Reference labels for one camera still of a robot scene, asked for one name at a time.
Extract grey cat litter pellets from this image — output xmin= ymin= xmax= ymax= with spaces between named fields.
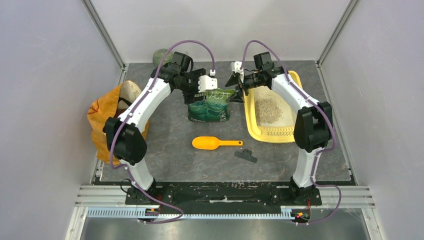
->
xmin=254 ymin=98 xmax=283 ymax=127

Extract orange fabric bag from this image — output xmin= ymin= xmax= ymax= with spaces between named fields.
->
xmin=87 ymin=81 xmax=142 ymax=164

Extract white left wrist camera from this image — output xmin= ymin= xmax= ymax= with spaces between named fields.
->
xmin=198 ymin=69 xmax=218 ymax=93

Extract yellow plastic litter box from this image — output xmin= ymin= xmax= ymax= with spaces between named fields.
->
xmin=243 ymin=86 xmax=297 ymax=144

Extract black bag clip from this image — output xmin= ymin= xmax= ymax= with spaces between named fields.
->
xmin=234 ymin=149 xmax=258 ymax=163

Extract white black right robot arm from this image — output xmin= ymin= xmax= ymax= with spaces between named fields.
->
xmin=226 ymin=52 xmax=335 ymax=205

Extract green cat litter bag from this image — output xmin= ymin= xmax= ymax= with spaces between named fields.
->
xmin=187 ymin=88 xmax=235 ymax=122

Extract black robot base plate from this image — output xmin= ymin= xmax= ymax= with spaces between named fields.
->
xmin=124 ymin=181 xmax=322 ymax=208

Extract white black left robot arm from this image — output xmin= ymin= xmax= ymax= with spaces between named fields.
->
xmin=103 ymin=52 xmax=207 ymax=204

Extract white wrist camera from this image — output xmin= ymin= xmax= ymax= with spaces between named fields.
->
xmin=230 ymin=61 xmax=245 ymax=83
xmin=198 ymin=69 xmax=218 ymax=93

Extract orange plastic litter scoop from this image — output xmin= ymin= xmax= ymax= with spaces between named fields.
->
xmin=192 ymin=136 xmax=244 ymax=151

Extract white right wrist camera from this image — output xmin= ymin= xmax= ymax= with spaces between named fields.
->
xmin=230 ymin=61 xmax=245 ymax=83

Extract grey slotted cable duct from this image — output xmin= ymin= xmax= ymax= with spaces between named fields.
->
xmin=86 ymin=207 xmax=295 ymax=220

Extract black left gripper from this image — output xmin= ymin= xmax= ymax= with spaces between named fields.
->
xmin=176 ymin=68 xmax=207 ymax=105

